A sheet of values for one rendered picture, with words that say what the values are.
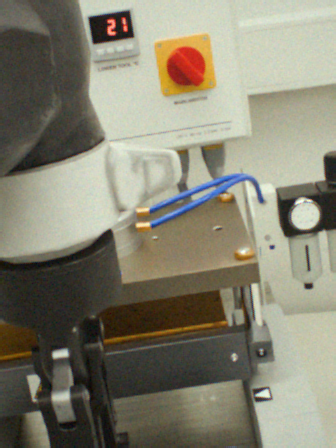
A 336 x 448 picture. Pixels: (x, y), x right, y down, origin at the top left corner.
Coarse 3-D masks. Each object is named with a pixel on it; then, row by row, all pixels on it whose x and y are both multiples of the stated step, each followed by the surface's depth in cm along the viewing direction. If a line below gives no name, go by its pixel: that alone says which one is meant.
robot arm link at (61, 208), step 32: (96, 160) 49; (128, 160) 52; (160, 160) 54; (0, 192) 47; (32, 192) 47; (64, 192) 48; (96, 192) 49; (128, 192) 52; (160, 192) 54; (0, 224) 48; (32, 224) 48; (64, 224) 48; (96, 224) 49; (0, 256) 49; (32, 256) 50; (64, 256) 50
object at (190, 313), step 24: (120, 312) 84; (144, 312) 83; (168, 312) 82; (192, 312) 82; (216, 312) 81; (0, 336) 83; (24, 336) 82; (120, 336) 79; (144, 336) 79; (0, 360) 79
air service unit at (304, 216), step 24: (264, 192) 97; (288, 192) 98; (312, 192) 97; (264, 216) 98; (288, 216) 97; (312, 216) 96; (264, 240) 99; (288, 240) 100; (312, 240) 99; (312, 264) 100
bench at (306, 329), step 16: (288, 320) 145; (304, 320) 144; (320, 320) 143; (304, 336) 139; (320, 336) 138; (304, 352) 135; (320, 352) 134; (304, 368) 130; (320, 368) 130; (320, 384) 126; (320, 400) 122
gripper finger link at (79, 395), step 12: (48, 396) 49; (72, 396) 49; (84, 396) 49; (48, 408) 49; (84, 408) 49; (48, 420) 49; (84, 420) 50; (48, 432) 50; (60, 432) 50; (72, 432) 50; (84, 432) 50; (60, 444) 50; (72, 444) 50; (84, 444) 50; (96, 444) 51
